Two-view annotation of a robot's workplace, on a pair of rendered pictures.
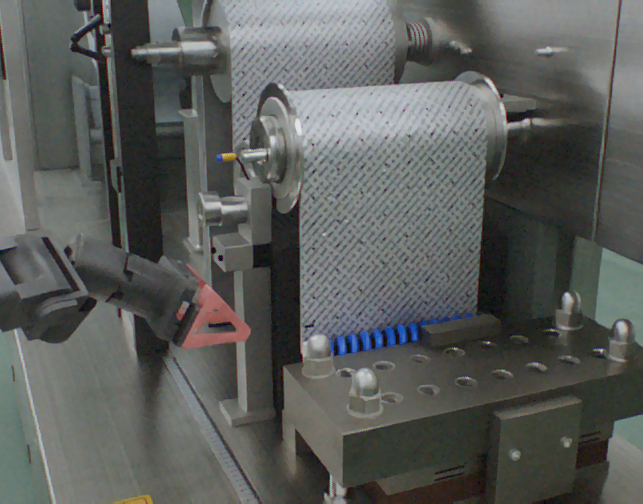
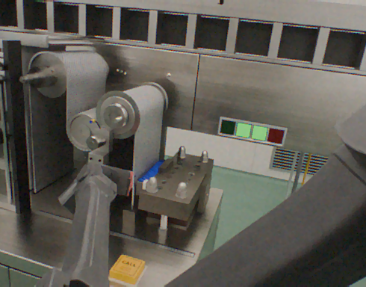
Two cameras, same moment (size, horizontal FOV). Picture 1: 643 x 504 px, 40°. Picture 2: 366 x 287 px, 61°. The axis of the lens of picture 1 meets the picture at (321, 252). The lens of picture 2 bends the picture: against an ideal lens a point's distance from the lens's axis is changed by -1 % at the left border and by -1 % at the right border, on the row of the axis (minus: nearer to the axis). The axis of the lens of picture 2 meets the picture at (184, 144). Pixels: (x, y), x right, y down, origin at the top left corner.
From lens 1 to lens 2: 71 cm
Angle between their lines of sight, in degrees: 50
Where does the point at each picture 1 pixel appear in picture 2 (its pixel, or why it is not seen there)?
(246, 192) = (105, 133)
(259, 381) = not seen: hidden behind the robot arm
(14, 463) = not seen: outside the picture
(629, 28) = (203, 69)
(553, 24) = (170, 66)
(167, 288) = (118, 175)
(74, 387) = (16, 238)
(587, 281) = not seen: hidden behind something
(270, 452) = (125, 226)
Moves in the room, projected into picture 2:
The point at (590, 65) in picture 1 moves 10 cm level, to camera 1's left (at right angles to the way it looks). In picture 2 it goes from (187, 79) to (170, 81)
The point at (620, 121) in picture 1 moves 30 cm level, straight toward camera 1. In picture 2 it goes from (200, 96) to (255, 116)
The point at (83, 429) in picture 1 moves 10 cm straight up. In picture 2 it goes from (49, 250) to (47, 219)
